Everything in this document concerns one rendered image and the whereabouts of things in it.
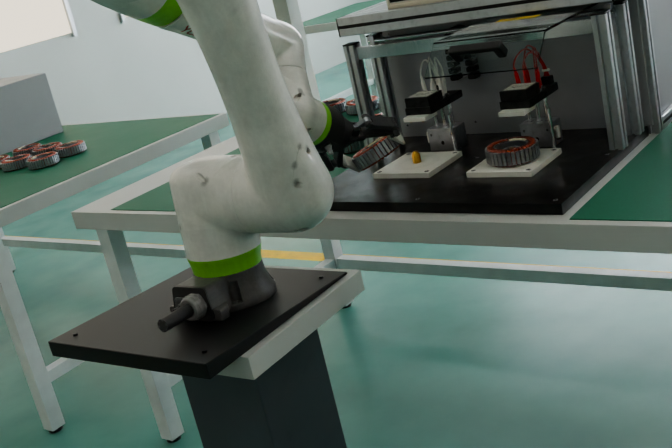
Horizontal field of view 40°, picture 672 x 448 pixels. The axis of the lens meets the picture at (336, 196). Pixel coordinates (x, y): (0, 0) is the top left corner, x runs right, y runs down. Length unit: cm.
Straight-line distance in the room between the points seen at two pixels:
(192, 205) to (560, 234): 65
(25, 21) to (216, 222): 537
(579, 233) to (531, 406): 100
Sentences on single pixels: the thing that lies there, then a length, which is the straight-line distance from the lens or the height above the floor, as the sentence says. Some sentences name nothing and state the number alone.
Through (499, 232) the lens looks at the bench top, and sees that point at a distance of 172.
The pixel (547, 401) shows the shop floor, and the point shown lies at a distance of 258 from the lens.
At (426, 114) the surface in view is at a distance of 208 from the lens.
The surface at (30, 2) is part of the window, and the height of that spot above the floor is 127.
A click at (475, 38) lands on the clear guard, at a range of 180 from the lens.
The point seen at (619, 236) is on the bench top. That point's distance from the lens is 163.
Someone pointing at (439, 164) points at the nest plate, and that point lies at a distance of 203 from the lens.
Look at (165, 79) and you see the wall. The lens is 751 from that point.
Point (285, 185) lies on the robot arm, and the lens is 139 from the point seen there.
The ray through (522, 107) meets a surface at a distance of 196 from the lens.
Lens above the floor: 133
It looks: 16 degrees down
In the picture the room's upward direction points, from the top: 13 degrees counter-clockwise
